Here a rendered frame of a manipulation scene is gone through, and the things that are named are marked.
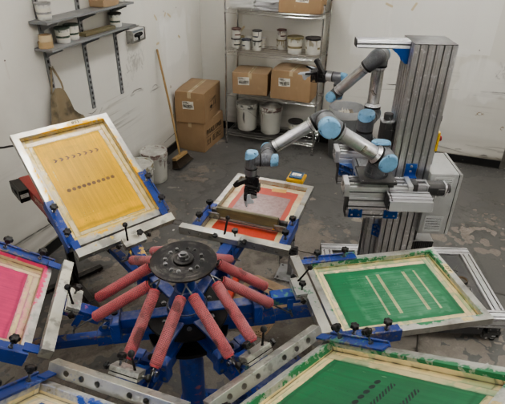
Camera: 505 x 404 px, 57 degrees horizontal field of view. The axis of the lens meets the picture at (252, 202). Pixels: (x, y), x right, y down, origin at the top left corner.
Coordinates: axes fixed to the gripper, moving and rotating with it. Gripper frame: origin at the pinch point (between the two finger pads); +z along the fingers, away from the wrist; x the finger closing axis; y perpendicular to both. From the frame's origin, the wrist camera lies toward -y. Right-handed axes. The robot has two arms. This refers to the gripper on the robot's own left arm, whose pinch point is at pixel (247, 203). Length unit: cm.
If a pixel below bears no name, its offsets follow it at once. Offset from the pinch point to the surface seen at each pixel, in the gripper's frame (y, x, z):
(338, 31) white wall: -14, 367, -36
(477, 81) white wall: 155, 367, 5
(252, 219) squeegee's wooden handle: 4.0, -1.4, 10.0
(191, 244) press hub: -1, -73, -18
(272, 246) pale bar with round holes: 25.2, -26.2, 8.2
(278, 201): 10.4, 36.2, 16.8
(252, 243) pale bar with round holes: 12.9, -26.8, 8.8
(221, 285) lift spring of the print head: 20, -88, -12
